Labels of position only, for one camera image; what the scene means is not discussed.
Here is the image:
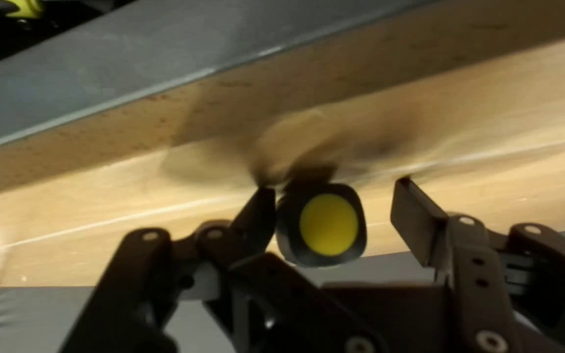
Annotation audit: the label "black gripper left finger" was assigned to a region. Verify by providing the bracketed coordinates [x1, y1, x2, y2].
[59, 185, 390, 353]

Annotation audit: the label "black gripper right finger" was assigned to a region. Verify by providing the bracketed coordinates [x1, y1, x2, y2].
[388, 175, 565, 353]

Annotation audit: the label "stubby black yellow-capped screwdriver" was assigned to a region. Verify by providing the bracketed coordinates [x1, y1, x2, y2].
[253, 163, 371, 269]

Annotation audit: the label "wooden workbench top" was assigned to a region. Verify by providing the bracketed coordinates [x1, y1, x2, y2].
[0, 0, 565, 291]

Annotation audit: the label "yellow loop-handled snips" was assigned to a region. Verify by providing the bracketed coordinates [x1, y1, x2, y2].
[4, 0, 47, 22]

